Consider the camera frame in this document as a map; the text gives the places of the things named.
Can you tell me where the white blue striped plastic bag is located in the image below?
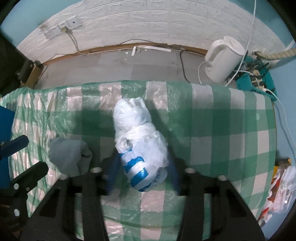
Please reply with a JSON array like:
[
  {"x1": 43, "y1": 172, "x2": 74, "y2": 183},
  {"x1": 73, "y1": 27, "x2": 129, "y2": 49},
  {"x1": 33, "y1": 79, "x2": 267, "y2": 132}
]
[{"x1": 113, "y1": 97, "x2": 169, "y2": 192}]

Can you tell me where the grey sock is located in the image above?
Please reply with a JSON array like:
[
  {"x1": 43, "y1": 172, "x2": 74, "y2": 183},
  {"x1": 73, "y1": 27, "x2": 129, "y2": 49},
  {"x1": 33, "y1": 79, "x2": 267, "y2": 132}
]
[{"x1": 49, "y1": 138, "x2": 92, "y2": 177}]

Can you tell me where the crumpled bags pile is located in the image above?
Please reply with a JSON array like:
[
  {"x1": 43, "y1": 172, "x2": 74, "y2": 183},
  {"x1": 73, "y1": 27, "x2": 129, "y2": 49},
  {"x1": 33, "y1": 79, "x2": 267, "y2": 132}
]
[{"x1": 257, "y1": 158, "x2": 295, "y2": 227}]

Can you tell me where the white electric kettle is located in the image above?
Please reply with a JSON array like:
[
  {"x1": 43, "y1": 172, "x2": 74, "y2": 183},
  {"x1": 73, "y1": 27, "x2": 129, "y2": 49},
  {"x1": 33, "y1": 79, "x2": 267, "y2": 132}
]
[{"x1": 205, "y1": 36, "x2": 245, "y2": 83}]

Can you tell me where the teal power strip basket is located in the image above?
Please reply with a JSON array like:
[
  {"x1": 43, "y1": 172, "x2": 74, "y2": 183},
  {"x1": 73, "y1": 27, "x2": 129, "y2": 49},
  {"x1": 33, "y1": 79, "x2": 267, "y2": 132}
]
[{"x1": 235, "y1": 56, "x2": 276, "y2": 102}]

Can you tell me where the white wall socket strip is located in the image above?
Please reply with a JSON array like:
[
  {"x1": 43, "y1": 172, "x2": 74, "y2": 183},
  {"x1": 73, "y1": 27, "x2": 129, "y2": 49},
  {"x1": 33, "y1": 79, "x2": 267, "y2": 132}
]
[{"x1": 44, "y1": 16, "x2": 82, "y2": 40}]

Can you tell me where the braided rope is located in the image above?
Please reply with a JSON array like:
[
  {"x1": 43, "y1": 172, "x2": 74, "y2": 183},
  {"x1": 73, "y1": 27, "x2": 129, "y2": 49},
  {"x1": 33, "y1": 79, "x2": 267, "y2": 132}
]
[{"x1": 255, "y1": 47, "x2": 296, "y2": 61}]

